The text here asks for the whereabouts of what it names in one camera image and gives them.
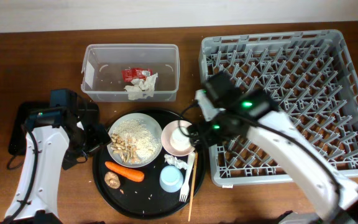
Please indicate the grey plate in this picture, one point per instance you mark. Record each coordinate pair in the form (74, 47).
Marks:
(151, 124)

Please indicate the orange carrot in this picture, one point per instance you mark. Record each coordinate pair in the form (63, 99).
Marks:
(131, 174)

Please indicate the red snack wrapper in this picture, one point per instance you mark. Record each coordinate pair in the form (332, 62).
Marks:
(130, 74)

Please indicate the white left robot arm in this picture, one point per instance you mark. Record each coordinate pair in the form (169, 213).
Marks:
(55, 139)

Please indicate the white paper napkin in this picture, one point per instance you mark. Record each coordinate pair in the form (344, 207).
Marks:
(141, 89)

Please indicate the clear plastic bin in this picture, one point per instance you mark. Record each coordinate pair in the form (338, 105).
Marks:
(103, 65)

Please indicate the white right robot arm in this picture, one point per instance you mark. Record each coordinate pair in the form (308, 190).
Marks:
(256, 117)

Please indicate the light blue cup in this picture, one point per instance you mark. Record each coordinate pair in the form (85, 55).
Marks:
(171, 179)

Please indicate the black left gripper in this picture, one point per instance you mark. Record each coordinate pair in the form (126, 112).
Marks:
(98, 137)

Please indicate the white plastic fork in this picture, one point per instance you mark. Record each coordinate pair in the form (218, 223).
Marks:
(185, 186)

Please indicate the brown dried mushroom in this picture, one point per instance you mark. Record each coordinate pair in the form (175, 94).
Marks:
(112, 180)

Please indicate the black rectangular tray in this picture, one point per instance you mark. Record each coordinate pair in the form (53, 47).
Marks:
(17, 142)

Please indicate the crumpled white tissue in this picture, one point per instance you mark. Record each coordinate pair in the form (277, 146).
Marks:
(173, 161)

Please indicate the white cup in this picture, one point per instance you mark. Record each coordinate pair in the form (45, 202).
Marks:
(179, 139)

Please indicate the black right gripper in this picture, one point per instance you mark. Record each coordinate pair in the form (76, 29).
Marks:
(202, 127)

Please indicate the pile of peanut shells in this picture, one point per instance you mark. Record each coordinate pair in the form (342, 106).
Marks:
(125, 148)

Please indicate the wooden chopstick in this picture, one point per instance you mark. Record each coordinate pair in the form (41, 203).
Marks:
(192, 186)

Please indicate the grey dishwasher rack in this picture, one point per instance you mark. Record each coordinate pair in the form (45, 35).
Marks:
(311, 76)

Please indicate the pink bowl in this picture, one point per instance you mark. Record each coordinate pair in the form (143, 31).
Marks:
(166, 134)

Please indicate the round black tray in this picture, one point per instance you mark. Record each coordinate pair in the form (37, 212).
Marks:
(145, 200)

